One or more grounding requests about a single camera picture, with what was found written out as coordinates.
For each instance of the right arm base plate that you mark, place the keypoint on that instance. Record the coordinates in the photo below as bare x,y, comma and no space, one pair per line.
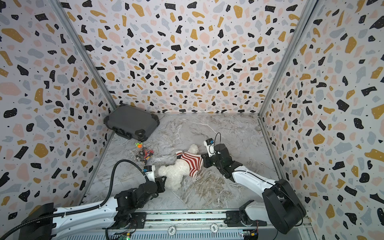
239,218

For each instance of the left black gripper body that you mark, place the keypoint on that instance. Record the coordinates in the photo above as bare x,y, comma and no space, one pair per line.
160,184

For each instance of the dark grey hard case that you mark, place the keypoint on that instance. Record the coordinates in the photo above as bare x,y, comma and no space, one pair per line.
132,123

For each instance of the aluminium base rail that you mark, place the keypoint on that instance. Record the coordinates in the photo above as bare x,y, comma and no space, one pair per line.
195,225

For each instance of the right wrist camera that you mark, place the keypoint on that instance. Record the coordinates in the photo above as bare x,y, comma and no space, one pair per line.
210,146

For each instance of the clear bag of small toys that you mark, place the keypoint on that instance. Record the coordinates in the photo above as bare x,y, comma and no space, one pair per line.
144,154

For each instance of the red white striped sweater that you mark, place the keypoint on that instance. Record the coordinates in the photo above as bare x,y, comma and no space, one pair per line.
195,162

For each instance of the white teddy bear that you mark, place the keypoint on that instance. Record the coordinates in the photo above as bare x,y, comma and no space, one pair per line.
176,172

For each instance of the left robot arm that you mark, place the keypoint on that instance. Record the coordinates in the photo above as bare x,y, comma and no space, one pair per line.
117,212

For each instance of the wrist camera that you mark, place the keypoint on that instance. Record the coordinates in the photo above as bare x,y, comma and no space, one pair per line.
210,146
149,172

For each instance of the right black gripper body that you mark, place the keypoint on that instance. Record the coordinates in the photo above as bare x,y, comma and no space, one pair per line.
208,159

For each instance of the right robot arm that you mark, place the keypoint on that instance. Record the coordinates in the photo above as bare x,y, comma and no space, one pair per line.
281,206

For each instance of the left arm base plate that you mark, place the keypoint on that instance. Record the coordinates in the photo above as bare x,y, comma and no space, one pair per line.
133,220

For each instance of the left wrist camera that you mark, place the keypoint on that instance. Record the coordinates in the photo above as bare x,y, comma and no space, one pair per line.
149,172

